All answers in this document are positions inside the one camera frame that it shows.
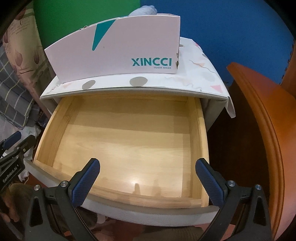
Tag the person's left hand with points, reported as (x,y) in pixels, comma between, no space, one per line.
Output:
(8,206)

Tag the white shoe box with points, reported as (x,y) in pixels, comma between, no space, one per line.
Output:
(115,46)

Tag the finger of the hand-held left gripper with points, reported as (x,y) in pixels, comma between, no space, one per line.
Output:
(12,138)
(24,147)

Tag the patterned white cover cloth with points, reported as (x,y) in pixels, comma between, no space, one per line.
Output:
(185,69)

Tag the green foam mat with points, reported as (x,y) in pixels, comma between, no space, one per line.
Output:
(69,18)

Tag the blue foam mat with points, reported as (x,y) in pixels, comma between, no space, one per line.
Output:
(231,27)

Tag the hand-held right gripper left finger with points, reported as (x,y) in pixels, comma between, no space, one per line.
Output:
(86,183)

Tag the orange wooden furniture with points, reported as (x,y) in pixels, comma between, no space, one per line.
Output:
(266,120)

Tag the grey plaid blanket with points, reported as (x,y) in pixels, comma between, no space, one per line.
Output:
(11,97)

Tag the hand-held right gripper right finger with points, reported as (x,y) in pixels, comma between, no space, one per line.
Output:
(209,183)

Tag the grey-fronted wooden drawer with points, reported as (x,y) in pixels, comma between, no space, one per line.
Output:
(129,143)

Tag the pink floral fabric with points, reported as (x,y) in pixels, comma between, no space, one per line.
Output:
(20,51)

